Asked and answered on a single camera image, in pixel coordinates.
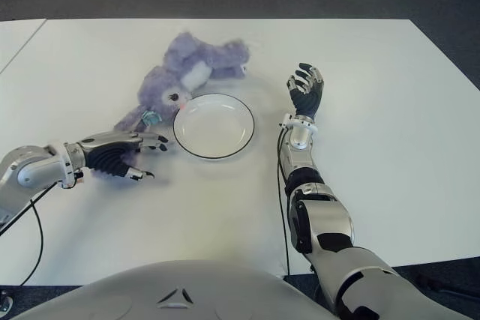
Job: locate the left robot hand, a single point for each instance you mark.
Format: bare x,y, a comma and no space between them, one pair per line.
108,151

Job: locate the purple plush bunny doll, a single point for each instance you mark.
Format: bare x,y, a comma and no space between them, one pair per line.
168,84

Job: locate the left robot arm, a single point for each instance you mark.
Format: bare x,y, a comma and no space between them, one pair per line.
30,170

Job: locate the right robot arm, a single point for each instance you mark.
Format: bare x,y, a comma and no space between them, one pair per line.
326,219

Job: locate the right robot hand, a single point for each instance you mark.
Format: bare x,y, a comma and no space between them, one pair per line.
307,97

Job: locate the white plate black rim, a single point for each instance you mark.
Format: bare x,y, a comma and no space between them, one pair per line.
213,129

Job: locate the grey robot torso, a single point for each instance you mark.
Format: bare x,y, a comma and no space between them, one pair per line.
187,290

